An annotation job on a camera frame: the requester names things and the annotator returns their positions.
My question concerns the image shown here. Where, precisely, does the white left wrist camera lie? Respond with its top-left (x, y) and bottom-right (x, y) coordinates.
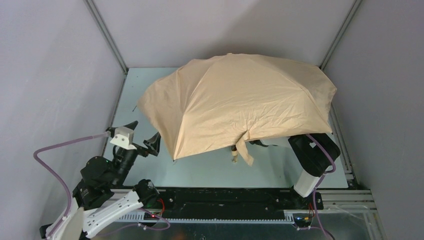
top-left (108, 126), bottom-right (136, 150)

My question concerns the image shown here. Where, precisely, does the grey slotted cable duct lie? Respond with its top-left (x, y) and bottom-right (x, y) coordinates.
top-left (115, 211), bottom-right (296, 223)

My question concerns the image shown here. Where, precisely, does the aluminium frame rail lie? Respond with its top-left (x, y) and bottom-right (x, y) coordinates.
top-left (319, 0), bottom-right (363, 190)
top-left (83, 0), bottom-right (129, 75)

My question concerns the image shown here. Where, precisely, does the beige umbrella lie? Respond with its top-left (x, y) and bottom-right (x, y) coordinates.
top-left (137, 53), bottom-right (337, 165)

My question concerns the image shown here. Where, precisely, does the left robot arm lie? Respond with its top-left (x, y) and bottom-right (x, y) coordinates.
top-left (33, 121), bottom-right (165, 240)

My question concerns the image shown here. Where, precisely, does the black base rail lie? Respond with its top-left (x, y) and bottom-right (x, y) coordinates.
top-left (125, 187), bottom-right (324, 221)

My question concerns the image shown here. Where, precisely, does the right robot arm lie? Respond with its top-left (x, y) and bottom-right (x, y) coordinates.
top-left (250, 133), bottom-right (341, 198)

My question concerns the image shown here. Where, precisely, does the aluminium frame rail left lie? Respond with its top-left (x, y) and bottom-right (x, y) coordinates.
top-left (83, 0), bottom-right (129, 75)

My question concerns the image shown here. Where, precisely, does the aluminium frame rail right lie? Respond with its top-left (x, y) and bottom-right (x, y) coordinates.
top-left (319, 0), bottom-right (363, 190)

